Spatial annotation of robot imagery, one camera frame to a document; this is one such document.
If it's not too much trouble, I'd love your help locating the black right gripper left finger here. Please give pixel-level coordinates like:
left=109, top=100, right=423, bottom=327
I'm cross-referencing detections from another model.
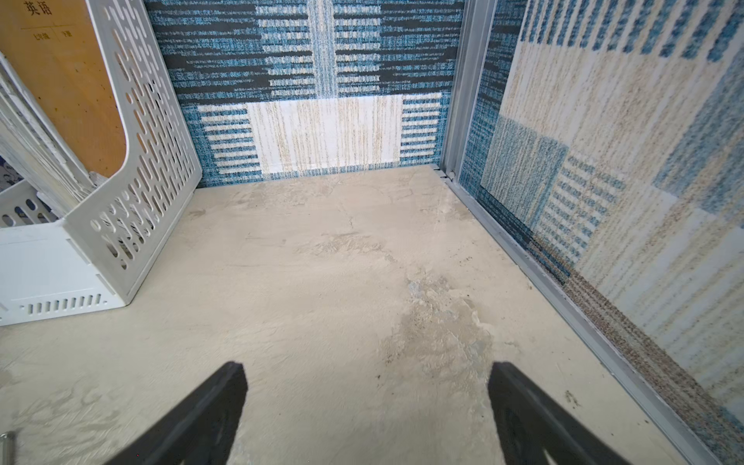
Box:
left=108, top=362, right=248, bottom=464

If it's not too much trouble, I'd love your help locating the orange textbook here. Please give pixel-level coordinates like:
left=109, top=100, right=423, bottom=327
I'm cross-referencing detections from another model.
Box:
left=1, top=0, right=126, bottom=177

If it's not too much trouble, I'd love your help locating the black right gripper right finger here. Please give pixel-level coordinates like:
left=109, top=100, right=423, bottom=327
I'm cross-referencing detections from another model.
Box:
left=487, top=362, right=627, bottom=464

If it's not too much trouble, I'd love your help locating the white perforated file organizer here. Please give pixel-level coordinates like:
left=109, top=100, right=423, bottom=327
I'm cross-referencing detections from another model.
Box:
left=1, top=1, right=203, bottom=326

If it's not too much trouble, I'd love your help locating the steel nail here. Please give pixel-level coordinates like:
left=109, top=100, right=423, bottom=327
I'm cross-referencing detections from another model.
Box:
left=0, top=431, right=17, bottom=465

